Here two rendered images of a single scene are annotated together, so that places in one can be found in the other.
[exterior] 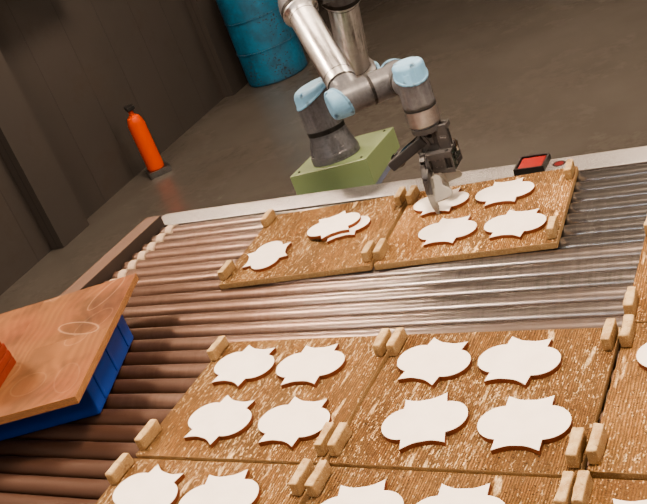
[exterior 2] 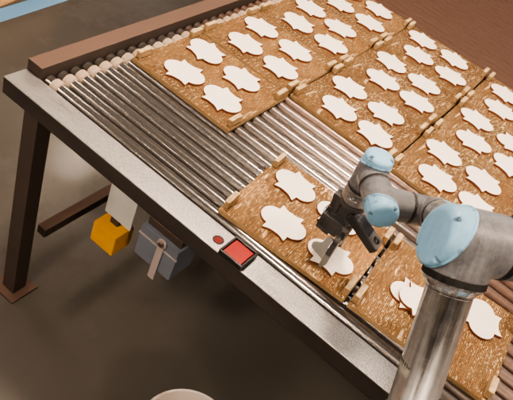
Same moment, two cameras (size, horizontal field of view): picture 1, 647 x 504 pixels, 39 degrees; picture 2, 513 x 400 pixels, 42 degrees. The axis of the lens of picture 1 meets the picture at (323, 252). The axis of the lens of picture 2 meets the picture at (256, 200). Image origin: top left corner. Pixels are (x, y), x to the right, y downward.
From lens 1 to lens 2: 3.35 m
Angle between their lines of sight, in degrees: 114
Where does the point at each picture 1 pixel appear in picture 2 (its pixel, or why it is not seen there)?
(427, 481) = (388, 97)
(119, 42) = not seen: outside the picture
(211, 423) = (487, 179)
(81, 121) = not seen: outside the picture
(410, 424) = (392, 114)
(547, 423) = (342, 81)
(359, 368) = (410, 160)
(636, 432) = (314, 63)
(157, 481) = (506, 167)
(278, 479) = (448, 135)
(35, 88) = not seen: outside the picture
